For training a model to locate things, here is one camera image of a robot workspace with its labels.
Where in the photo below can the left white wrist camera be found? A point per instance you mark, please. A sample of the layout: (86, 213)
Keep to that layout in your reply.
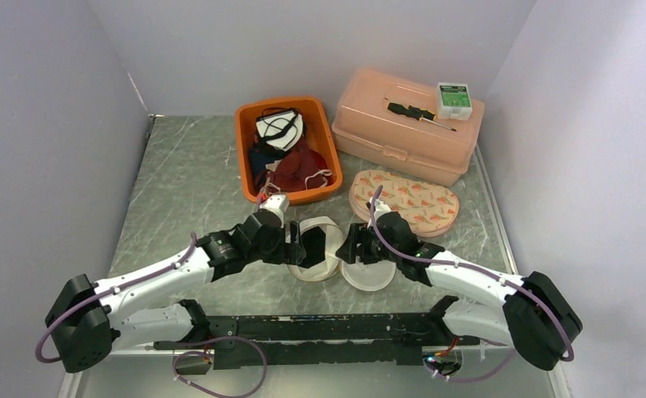
(277, 204)

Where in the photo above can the white black bra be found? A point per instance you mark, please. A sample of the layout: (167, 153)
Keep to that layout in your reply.
(280, 129)

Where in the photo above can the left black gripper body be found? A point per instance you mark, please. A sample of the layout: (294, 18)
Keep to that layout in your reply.
(278, 251)

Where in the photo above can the navy blue bra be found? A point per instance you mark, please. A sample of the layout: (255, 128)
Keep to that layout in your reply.
(259, 161)

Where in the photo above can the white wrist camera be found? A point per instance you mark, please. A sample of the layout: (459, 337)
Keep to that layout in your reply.
(377, 207)
(277, 204)

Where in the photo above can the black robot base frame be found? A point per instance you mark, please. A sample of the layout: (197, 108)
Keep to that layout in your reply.
(280, 340)

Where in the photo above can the floral mesh laundry bag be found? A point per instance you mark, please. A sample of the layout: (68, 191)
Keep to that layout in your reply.
(430, 209)

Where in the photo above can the pink plastic storage box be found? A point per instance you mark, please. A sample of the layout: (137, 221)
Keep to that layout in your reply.
(438, 151)

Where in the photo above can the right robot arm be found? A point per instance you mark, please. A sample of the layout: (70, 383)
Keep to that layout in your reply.
(526, 313)

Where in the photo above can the orange plastic bin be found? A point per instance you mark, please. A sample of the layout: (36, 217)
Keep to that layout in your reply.
(318, 138)

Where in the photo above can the white green small box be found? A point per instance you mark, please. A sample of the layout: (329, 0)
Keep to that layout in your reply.
(453, 101)

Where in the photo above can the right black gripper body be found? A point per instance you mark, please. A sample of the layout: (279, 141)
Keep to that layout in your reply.
(372, 249)

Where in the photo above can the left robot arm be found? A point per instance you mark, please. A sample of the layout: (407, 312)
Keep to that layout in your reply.
(90, 319)

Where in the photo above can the dark red bra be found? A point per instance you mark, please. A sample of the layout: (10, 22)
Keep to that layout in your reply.
(300, 160)

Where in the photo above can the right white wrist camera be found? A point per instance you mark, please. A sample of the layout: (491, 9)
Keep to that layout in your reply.
(377, 207)

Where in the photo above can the black yellow screwdriver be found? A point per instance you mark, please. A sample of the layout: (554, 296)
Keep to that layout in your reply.
(415, 113)

